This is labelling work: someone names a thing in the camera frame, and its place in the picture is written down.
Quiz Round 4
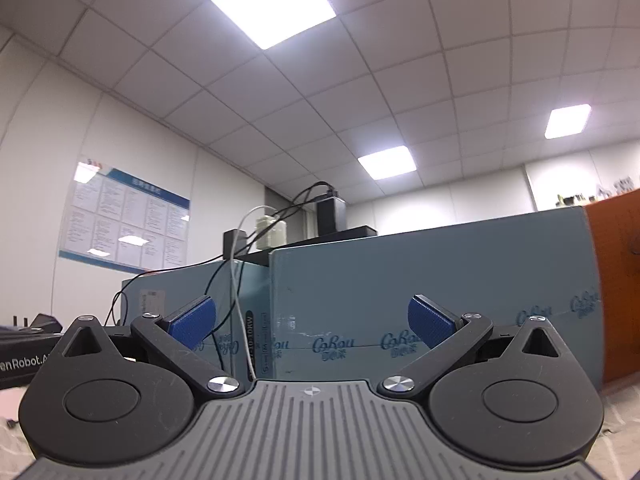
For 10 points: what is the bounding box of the large blue carton box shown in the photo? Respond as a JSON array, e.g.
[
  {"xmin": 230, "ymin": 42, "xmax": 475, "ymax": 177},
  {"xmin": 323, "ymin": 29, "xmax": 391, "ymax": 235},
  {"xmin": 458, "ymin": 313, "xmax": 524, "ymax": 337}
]
[{"xmin": 270, "ymin": 208, "xmax": 604, "ymax": 384}]

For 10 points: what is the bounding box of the black shelf board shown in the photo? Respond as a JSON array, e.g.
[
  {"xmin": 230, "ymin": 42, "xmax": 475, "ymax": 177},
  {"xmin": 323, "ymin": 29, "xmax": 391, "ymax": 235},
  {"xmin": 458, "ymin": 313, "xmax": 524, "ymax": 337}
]
[{"xmin": 235, "ymin": 226, "xmax": 378, "ymax": 266}]

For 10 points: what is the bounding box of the black power adapter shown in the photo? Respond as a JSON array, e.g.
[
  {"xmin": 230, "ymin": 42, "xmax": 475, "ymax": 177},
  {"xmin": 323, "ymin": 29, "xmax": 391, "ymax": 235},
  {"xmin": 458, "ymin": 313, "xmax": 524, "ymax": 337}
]
[{"xmin": 316, "ymin": 196, "xmax": 347, "ymax": 236}]

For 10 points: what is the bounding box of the black robot packaging box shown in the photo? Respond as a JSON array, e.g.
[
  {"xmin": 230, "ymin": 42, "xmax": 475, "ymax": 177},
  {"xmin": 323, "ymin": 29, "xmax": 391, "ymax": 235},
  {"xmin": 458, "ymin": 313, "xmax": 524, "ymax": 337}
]
[{"xmin": 0, "ymin": 314, "xmax": 63, "ymax": 389}]

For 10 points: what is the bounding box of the orange board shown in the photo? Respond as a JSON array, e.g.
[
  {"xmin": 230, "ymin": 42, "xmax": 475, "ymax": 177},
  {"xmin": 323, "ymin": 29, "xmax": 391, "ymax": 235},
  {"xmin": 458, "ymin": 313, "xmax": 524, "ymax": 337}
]
[{"xmin": 586, "ymin": 191, "xmax": 640, "ymax": 382}]

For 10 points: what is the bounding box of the wall information poster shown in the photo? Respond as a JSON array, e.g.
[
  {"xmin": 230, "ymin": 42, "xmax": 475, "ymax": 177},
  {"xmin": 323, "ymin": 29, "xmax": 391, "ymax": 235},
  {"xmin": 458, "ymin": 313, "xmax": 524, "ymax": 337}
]
[{"xmin": 58, "ymin": 157, "xmax": 190, "ymax": 274}]

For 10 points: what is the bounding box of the white cable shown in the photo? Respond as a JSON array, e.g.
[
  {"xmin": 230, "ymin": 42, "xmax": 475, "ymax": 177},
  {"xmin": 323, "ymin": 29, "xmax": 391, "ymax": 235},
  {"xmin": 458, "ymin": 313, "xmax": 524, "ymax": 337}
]
[{"xmin": 230, "ymin": 205, "xmax": 278, "ymax": 384}]

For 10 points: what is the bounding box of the black cable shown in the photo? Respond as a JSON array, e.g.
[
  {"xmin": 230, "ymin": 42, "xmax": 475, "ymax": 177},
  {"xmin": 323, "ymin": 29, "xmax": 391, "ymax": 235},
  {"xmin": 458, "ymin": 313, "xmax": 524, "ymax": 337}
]
[{"xmin": 102, "ymin": 180, "xmax": 338, "ymax": 371}]

